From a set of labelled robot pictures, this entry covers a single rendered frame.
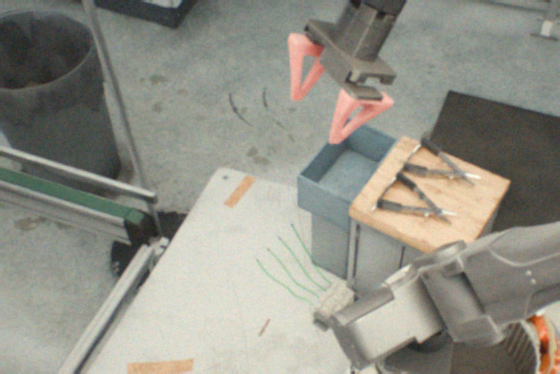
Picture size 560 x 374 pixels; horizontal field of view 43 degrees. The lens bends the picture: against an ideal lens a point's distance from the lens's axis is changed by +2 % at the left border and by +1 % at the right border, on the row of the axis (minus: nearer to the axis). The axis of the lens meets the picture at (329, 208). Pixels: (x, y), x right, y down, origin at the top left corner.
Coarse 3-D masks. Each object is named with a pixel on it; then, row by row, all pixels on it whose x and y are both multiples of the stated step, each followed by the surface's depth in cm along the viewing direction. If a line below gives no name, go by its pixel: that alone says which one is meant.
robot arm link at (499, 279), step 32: (480, 256) 53; (512, 256) 51; (544, 256) 49; (448, 288) 56; (480, 288) 54; (512, 288) 52; (544, 288) 50; (448, 320) 58; (480, 320) 55; (512, 320) 53
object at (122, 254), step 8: (160, 216) 241; (168, 216) 241; (176, 216) 242; (184, 216) 242; (160, 224) 239; (168, 224) 239; (176, 224) 239; (168, 232) 237; (176, 232) 237; (112, 248) 233; (120, 248) 233; (128, 248) 233; (136, 248) 233; (112, 256) 231; (120, 256) 231; (128, 256) 231; (112, 264) 229; (120, 264) 229; (128, 264) 229; (120, 272) 227; (144, 280) 225; (136, 288) 224
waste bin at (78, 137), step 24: (24, 24) 225; (0, 120) 214; (48, 120) 212; (72, 120) 217; (96, 120) 226; (24, 144) 220; (48, 144) 220; (72, 144) 223; (96, 144) 231; (24, 168) 237; (96, 168) 238; (120, 168) 254; (96, 192) 246
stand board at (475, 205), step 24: (408, 144) 121; (384, 168) 117; (432, 168) 118; (408, 192) 114; (432, 192) 114; (456, 192) 114; (480, 192) 115; (504, 192) 116; (360, 216) 112; (384, 216) 111; (408, 216) 111; (432, 216) 111; (456, 216) 111; (480, 216) 111; (408, 240) 110; (432, 240) 108
